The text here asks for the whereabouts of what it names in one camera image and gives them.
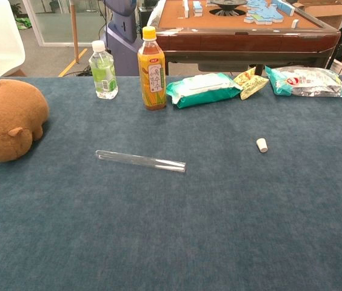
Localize clear glass test tube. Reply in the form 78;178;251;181
95;149;187;174

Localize teal wet wipes pack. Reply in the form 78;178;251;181
166;72;244;110

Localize yellow tea bottle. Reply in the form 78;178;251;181
137;25;167;112

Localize clear green-label water bottle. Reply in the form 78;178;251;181
88;40;119;101

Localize yellow snack packet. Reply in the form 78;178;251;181
233;67;270;101

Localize blue purple machine base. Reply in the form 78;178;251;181
103;0;144;77

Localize brown mahjong table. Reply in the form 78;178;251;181
154;0;342;77

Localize wooden pole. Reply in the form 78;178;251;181
69;0;80;64

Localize silver teal snack bag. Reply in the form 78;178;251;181
264;65;342;104

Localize black mahjong table dial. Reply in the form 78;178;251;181
209;0;249;16

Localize brown plush toy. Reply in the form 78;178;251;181
0;78;50;163

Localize green crumpled object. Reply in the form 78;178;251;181
15;17;33;31

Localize cardboard box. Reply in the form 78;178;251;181
292;0;342;30

